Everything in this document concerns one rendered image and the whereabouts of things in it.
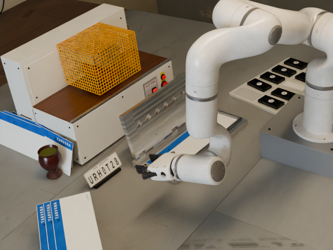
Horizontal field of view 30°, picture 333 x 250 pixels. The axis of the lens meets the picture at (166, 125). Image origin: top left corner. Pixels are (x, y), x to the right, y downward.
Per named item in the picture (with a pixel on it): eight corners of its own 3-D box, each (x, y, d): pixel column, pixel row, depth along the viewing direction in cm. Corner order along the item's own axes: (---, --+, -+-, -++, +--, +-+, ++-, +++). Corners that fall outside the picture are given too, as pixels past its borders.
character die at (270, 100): (276, 109, 246) (276, 107, 246) (257, 102, 253) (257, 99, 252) (284, 104, 249) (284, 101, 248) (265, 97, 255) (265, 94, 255)
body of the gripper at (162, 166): (175, 186, 189) (151, 183, 197) (196, 168, 195) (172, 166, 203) (166, 165, 186) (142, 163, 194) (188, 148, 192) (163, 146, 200)
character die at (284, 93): (290, 101, 250) (290, 98, 249) (270, 94, 256) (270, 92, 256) (297, 96, 253) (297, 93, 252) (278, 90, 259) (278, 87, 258)
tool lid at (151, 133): (122, 116, 217) (118, 116, 219) (137, 162, 225) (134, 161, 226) (199, 63, 244) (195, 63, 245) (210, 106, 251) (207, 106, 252)
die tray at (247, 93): (277, 116, 244) (277, 113, 244) (228, 94, 262) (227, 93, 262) (339, 75, 264) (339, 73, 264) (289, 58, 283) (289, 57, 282)
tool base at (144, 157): (175, 184, 216) (174, 176, 214) (132, 165, 228) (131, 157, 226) (247, 124, 242) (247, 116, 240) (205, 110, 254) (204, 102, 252)
